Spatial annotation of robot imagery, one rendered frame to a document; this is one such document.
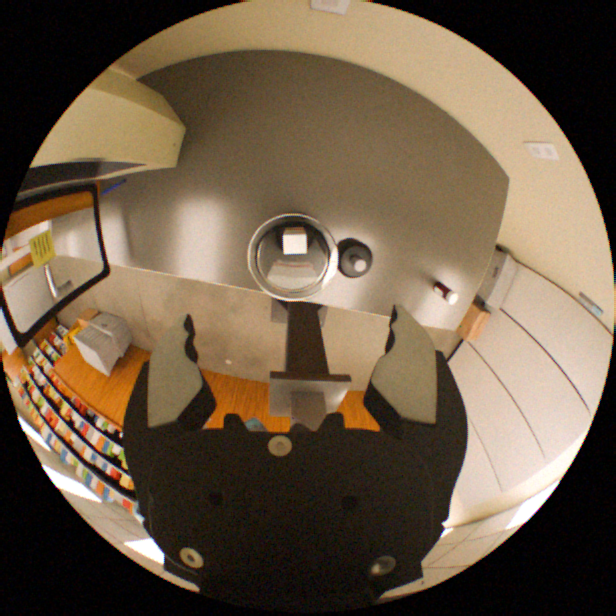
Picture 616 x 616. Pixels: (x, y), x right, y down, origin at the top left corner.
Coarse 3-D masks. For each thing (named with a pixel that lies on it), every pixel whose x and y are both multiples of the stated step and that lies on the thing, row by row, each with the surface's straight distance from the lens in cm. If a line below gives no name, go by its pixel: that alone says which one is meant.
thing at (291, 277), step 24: (288, 216) 21; (264, 240) 24; (312, 240) 42; (264, 264) 26; (288, 264) 34; (312, 264) 30; (336, 264) 23; (264, 288) 24; (288, 288) 25; (312, 288) 23
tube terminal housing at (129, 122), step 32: (96, 96) 40; (128, 96) 46; (160, 96) 68; (64, 128) 36; (96, 128) 39; (128, 128) 43; (160, 128) 50; (64, 160) 37; (128, 160) 44; (160, 160) 50
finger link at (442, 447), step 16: (448, 368) 9; (448, 384) 8; (448, 400) 8; (448, 416) 7; (464, 416) 8; (400, 432) 6; (416, 432) 6; (432, 432) 7; (448, 432) 7; (464, 432) 7; (416, 448) 6; (432, 448) 6; (448, 448) 7; (464, 448) 7; (432, 464) 6; (448, 464) 7; (432, 480) 6; (448, 480) 6; (448, 496) 6; (448, 512) 6
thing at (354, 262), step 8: (344, 248) 43; (352, 248) 43; (360, 248) 44; (368, 248) 45; (344, 256) 43; (352, 256) 43; (360, 256) 44; (368, 256) 45; (344, 264) 43; (352, 264) 42; (360, 264) 41; (368, 264) 45; (344, 272) 44; (352, 272) 45; (360, 272) 45
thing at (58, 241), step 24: (24, 216) 63; (48, 216) 65; (72, 216) 67; (24, 240) 62; (48, 240) 63; (72, 240) 66; (96, 240) 70; (0, 264) 61; (24, 264) 61; (48, 264) 62; (72, 264) 65; (96, 264) 69; (24, 288) 60; (48, 288) 62; (72, 288) 64; (24, 312) 60
